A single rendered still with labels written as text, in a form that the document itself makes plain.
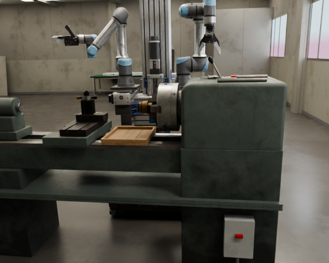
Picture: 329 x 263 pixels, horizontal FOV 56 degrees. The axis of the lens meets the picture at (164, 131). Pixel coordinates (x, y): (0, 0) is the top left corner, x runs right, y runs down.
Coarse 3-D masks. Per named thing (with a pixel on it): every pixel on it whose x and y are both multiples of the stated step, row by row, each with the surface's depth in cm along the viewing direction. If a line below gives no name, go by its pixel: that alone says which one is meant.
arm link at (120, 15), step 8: (120, 8) 251; (112, 16) 250; (120, 16) 249; (112, 24) 249; (120, 24) 252; (104, 32) 249; (112, 32) 252; (96, 40) 249; (104, 40) 251; (88, 48) 247; (96, 48) 249
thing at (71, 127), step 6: (66, 126) 204; (72, 126) 204; (78, 126) 204; (84, 126) 204; (90, 126) 203; (96, 126) 212; (60, 132) 197; (66, 132) 197; (72, 132) 196; (78, 132) 196; (84, 132) 195; (90, 132) 202
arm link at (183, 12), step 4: (184, 4) 235; (188, 4) 239; (180, 8) 206; (184, 8) 204; (188, 8) 204; (192, 8) 204; (196, 8) 204; (180, 12) 207; (184, 12) 204; (188, 12) 204; (192, 12) 205; (196, 12) 205; (184, 16) 207; (188, 16) 208; (192, 16) 208
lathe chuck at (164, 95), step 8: (160, 88) 193; (168, 88) 192; (160, 96) 190; (168, 96) 189; (160, 104) 188; (168, 104) 188; (168, 112) 188; (160, 120) 191; (168, 120) 191; (160, 128) 198; (168, 128) 197
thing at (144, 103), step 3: (138, 102) 204; (141, 102) 204; (144, 102) 203; (147, 102) 202; (138, 105) 203; (141, 105) 203; (144, 105) 202; (138, 108) 203; (141, 108) 203; (144, 108) 202; (138, 111) 204; (141, 111) 204; (144, 111) 203; (147, 111) 202
